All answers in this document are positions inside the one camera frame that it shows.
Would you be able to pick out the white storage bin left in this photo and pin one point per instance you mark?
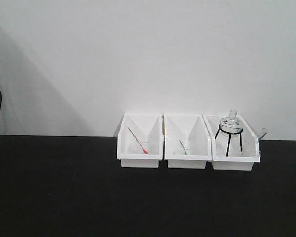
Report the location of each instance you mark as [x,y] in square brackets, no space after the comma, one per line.
[148,128]

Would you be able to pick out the white storage bin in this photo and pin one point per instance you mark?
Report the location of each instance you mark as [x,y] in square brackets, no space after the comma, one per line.
[182,127]
[236,160]
[148,128]

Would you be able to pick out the red tipped pipette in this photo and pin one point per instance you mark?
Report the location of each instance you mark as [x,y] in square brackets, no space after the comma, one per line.
[143,149]

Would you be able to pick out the small glass beaker middle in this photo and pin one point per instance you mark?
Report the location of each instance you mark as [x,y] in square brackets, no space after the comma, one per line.
[188,145]

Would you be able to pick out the white storage bin middle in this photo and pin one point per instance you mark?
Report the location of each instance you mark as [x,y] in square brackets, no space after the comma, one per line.
[182,127]

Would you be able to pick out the green tipped pipette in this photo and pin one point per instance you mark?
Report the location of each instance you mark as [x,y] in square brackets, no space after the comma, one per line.
[183,147]

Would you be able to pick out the clear glass flask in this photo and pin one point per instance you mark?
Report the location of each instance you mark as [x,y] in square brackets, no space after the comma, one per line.
[231,124]

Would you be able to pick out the white storage bin right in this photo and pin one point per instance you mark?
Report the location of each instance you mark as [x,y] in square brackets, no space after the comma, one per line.
[236,160]

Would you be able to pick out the black wire tripod stand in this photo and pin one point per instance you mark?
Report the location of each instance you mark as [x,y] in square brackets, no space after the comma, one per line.
[230,134]

